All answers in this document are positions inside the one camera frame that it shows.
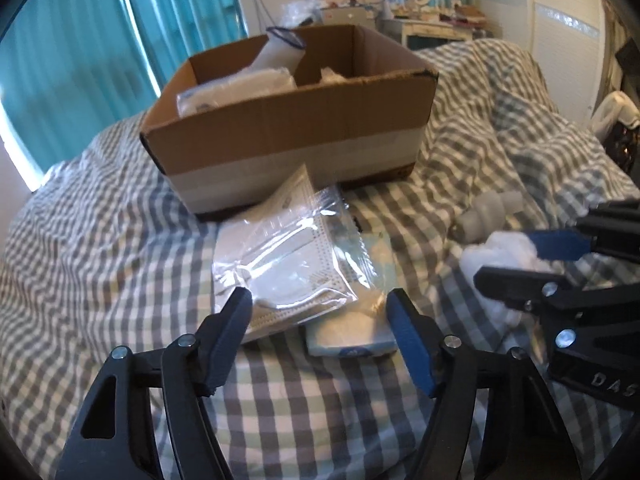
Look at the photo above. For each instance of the clear-wrapped white face mask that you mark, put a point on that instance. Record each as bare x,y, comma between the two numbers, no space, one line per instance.
290,260

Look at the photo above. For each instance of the clear plastic bag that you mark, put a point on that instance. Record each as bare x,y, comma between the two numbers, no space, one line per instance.
299,11

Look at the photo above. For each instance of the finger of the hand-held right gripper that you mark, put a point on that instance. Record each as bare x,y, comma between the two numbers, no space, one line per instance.
515,287
560,245

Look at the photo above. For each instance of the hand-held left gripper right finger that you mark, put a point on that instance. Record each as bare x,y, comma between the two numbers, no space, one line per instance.
410,335

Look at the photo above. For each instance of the white dressing table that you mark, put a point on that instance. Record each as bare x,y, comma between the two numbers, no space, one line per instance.
430,27

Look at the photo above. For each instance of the dark patterned bag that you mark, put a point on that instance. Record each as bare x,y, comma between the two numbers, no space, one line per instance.
625,150

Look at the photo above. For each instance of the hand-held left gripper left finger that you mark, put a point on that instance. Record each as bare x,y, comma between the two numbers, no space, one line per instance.
231,327

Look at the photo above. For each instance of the teal curtain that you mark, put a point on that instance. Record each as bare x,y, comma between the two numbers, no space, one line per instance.
185,5
65,60

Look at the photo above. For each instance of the white cotton wad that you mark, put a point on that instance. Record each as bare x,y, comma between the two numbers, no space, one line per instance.
500,255

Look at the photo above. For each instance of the small white cotton clump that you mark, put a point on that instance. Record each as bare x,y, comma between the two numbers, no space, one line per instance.
331,75

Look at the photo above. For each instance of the white wardrobe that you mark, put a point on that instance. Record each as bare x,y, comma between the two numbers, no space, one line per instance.
550,35

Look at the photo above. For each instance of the grey checked blanket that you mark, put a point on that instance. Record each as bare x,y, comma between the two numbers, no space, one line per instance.
110,240

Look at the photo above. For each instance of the wrapped face mask, dotted print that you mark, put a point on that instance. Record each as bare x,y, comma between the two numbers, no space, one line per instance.
280,195

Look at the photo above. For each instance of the brown cardboard box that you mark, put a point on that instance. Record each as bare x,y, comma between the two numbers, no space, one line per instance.
300,145

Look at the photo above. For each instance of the white soft packet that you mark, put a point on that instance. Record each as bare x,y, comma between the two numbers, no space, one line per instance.
235,87

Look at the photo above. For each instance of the white cloth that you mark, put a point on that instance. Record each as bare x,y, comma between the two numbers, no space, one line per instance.
611,115

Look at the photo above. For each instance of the light blue tissue packet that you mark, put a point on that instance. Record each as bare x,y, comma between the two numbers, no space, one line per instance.
360,332

